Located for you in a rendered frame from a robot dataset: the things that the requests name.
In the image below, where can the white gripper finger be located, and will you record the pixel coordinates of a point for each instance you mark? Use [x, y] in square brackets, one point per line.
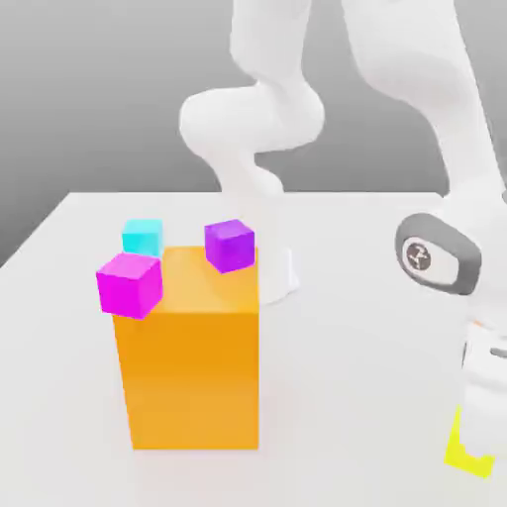
[479, 424]

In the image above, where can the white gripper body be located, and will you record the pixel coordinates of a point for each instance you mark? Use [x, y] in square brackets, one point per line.
[481, 368]

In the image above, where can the large orange box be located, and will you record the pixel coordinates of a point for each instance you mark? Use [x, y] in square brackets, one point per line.
[190, 376]

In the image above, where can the small purple cube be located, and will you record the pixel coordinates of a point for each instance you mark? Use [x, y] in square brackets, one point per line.
[229, 247]

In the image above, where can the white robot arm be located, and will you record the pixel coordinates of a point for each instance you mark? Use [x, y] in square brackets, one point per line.
[253, 119]

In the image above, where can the small magenta cube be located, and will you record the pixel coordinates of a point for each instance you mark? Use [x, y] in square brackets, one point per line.
[126, 289]

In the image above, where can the small yellow cube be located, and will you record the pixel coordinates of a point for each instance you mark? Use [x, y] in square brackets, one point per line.
[467, 465]

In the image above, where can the small cyan cube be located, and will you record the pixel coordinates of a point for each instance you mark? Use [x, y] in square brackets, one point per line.
[141, 237]

